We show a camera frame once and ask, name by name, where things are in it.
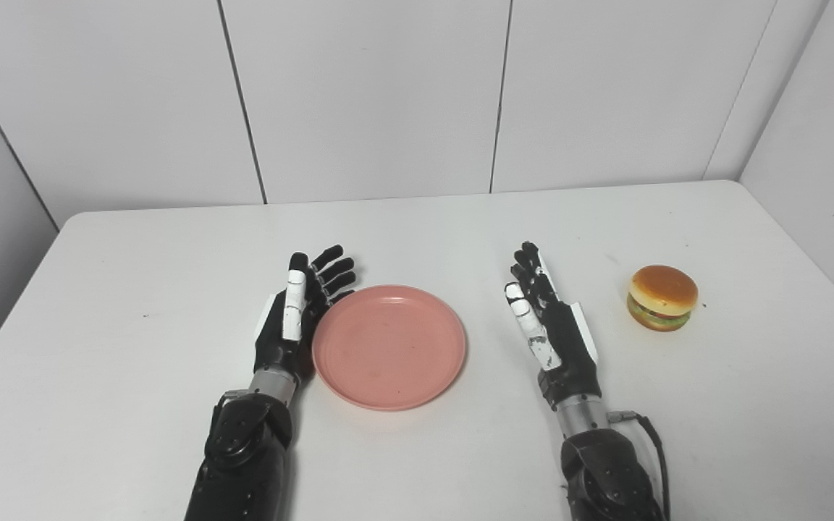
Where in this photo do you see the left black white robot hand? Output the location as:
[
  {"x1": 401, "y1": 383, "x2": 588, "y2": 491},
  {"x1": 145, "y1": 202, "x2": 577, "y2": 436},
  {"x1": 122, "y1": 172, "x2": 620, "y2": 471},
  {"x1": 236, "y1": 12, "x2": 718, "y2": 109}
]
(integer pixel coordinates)
[{"x1": 253, "y1": 245, "x2": 357, "y2": 386}]

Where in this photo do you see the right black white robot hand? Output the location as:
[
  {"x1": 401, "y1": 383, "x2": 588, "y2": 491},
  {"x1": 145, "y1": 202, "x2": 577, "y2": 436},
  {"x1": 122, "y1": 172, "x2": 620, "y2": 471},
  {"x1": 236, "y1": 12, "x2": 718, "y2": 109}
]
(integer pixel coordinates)
[{"x1": 505, "y1": 241, "x2": 601, "y2": 410}]

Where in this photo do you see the pink round plate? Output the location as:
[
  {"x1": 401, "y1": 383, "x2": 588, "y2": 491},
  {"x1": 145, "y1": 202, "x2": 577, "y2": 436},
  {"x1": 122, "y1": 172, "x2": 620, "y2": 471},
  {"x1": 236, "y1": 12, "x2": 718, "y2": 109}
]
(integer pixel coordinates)
[{"x1": 312, "y1": 284, "x2": 467, "y2": 412}]

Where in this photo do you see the toy hamburger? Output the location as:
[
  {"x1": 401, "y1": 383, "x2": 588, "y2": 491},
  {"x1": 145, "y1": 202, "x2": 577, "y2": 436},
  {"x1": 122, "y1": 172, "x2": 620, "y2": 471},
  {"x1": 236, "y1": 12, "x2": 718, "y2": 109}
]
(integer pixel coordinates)
[{"x1": 627, "y1": 265, "x2": 699, "y2": 333}]

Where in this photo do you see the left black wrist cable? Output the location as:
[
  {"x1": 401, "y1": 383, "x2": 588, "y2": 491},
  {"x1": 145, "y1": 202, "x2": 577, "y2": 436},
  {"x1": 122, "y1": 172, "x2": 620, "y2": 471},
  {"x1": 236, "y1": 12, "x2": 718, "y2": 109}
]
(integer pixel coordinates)
[{"x1": 204, "y1": 389, "x2": 250, "y2": 464}]

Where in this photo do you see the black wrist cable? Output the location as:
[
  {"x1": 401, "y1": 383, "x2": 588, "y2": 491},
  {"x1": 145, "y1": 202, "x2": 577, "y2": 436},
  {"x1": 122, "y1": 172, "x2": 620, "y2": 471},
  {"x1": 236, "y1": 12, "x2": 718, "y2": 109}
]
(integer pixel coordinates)
[
  {"x1": 608, "y1": 410, "x2": 673, "y2": 521},
  {"x1": 204, "y1": 389, "x2": 250, "y2": 464}
]

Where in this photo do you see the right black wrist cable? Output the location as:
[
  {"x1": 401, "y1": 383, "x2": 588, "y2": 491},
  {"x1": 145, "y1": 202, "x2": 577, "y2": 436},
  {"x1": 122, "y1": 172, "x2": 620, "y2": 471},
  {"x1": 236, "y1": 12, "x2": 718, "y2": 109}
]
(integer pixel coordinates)
[{"x1": 608, "y1": 410, "x2": 673, "y2": 521}]

